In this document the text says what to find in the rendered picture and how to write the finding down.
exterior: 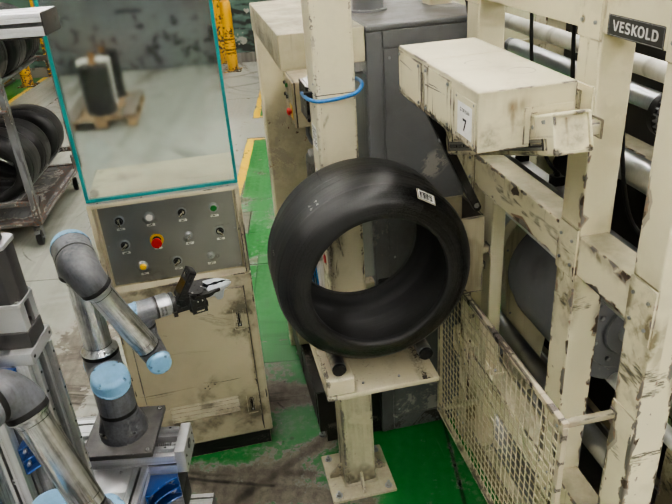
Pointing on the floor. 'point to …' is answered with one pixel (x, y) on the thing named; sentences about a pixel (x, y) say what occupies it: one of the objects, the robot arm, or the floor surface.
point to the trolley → (29, 147)
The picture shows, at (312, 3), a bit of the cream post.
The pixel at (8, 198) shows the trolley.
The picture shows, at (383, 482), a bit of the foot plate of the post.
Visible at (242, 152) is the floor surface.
